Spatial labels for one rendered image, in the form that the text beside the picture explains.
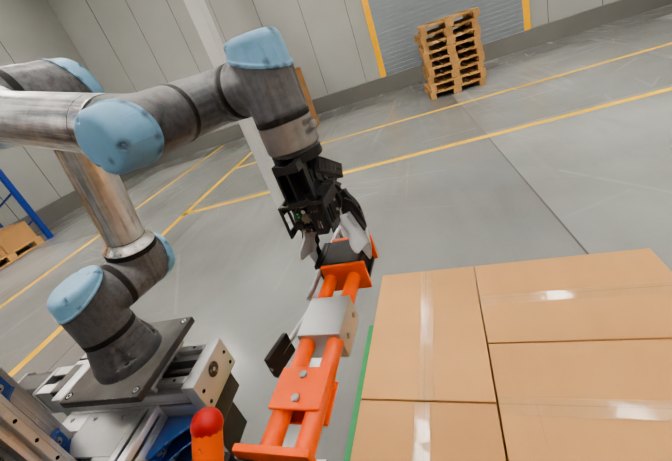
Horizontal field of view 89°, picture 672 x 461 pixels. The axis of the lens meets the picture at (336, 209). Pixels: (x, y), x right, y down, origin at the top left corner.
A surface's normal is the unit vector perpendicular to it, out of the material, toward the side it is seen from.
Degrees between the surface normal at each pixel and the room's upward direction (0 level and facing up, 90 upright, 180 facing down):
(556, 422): 0
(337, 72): 90
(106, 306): 90
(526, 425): 0
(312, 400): 0
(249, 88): 90
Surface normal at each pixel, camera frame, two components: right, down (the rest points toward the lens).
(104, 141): -0.40, 0.51
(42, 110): -0.34, -0.20
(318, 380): -0.32, -0.85
